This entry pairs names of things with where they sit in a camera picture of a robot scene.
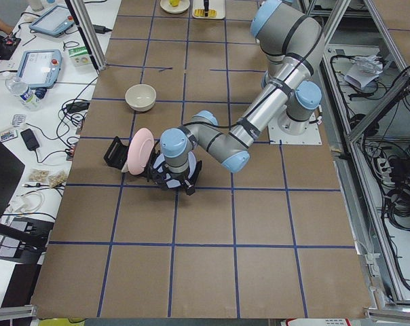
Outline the sliced bread loaf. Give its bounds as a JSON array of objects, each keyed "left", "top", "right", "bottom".
[{"left": 193, "top": 9, "right": 217, "bottom": 19}]

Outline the blue plate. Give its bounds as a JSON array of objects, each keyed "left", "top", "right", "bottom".
[{"left": 155, "top": 151, "right": 198, "bottom": 189}]

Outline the cream plate under lemon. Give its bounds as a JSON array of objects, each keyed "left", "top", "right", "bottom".
[{"left": 160, "top": 0, "right": 190, "bottom": 14}]

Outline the pink plate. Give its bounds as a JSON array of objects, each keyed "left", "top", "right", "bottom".
[{"left": 126, "top": 128, "right": 155, "bottom": 175}]

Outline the small cream plate in rack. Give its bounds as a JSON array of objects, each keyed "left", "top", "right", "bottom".
[{"left": 121, "top": 162, "right": 129, "bottom": 173}]

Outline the white rectangular tray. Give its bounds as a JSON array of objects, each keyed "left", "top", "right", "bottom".
[{"left": 192, "top": 0, "right": 225, "bottom": 20}]

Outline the black dish rack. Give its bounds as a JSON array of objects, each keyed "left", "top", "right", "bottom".
[{"left": 103, "top": 136, "right": 203, "bottom": 192}]

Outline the cream bowl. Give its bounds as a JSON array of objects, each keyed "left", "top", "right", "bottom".
[{"left": 125, "top": 84, "right": 157, "bottom": 112}]

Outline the black power adapter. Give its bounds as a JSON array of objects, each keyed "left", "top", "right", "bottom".
[{"left": 20, "top": 128, "right": 40, "bottom": 151}]

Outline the green white carton box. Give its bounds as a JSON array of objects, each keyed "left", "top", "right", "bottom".
[{"left": 68, "top": 46, "right": 92, "bottom": 67}]

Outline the upper teach pendant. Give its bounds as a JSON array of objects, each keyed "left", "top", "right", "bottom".
[{"left": 29, "top": 5, "right": 75, "bottom": 37}]

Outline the teach pendant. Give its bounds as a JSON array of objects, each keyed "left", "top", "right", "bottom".
[
  {"left": 29, "top": 5, "right": 75, "bottom": 37},
  {"left": 17, "top": 49, "right": 62, "bottom": 89}
]

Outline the black laptop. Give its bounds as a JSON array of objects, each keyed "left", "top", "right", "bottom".
[{"left": 0, "top": 142, "right": 25, "bottom": 214}]

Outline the lower teach pendant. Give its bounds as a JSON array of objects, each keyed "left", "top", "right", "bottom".
[{"left": 17, "top": 49, "right": 62, "bottom": 89}]

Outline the clear water bottle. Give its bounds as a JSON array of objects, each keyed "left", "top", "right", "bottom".
[{"left": 5, "top": 75, "right": 40, "bottom": 111}]

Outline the aluminium frame post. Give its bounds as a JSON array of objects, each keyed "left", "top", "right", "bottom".
[{"left": 64, "top": 0, "right": 107, "bottom": 71}]

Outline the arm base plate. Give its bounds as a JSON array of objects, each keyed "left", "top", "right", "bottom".
[{"left": 267, "top": 105, "right": 322, "bottom": 145}]

